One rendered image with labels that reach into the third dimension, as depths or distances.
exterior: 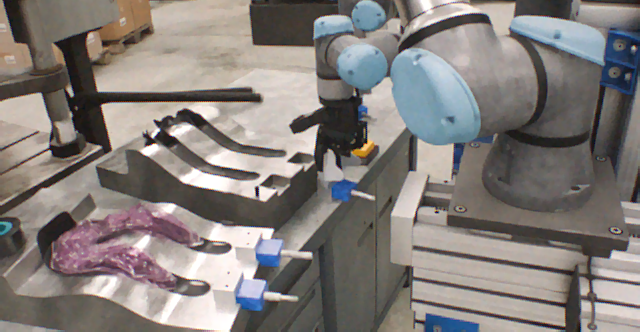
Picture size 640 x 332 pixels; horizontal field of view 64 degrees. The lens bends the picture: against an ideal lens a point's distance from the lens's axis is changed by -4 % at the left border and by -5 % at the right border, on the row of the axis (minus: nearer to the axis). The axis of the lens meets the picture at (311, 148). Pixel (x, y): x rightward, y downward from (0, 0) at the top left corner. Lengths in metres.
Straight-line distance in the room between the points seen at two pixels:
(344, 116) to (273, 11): 4.15
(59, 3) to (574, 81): 1.41
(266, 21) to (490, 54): 4.65
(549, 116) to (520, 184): 0.10
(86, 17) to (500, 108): 1.39
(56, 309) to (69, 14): 1.01
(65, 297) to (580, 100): 0.80
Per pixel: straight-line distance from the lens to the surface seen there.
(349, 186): 1.15
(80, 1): 1.76
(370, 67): 0.90
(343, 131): 1.06
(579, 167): 0.75
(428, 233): 0.79
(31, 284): 1.01
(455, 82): 0.58
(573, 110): 0.70
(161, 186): 1.21
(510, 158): 0.74
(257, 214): 1.06
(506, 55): 0.64
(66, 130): 1.60
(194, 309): 0.87
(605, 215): 0.76
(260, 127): 1.55
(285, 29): 5.17
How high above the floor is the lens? 1.44
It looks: 27 degrees down
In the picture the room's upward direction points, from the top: 4 degrees counter-clockwise
